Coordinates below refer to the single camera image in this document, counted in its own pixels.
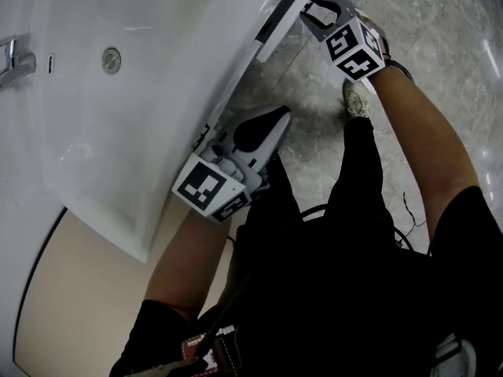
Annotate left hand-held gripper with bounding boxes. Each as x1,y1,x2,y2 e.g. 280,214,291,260
171,105,293,225

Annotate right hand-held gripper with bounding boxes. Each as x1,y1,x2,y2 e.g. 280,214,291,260
299,0,387,83

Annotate white drawer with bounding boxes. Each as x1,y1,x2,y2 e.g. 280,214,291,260
253,0,332,64

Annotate person's right forearm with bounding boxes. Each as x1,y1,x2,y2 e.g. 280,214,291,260
370,65,481,243

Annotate person's right hand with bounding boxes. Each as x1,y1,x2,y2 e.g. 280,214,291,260
358,11,391,61

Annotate person's white sneaker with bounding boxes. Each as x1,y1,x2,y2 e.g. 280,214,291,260
340,78,373,120

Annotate black wristband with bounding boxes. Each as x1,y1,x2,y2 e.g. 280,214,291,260
384,58,414,82

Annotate person's black trousers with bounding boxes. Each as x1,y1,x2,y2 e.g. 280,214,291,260
234,114,396,235

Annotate white ceramic sink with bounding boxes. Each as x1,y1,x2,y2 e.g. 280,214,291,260
0,0,303,265

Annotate chrome sink drain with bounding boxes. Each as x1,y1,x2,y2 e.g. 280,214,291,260
101,47,122,75

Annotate person's black shirt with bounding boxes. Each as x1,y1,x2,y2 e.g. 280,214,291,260
108,185,503,377

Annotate black red chest device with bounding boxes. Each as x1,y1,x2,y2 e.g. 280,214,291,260
180,323,241,375

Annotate beige board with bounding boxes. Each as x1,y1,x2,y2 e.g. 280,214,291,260
13,205,237,377

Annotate chrome faucet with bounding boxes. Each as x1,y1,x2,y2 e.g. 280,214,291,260
0,32,38,90

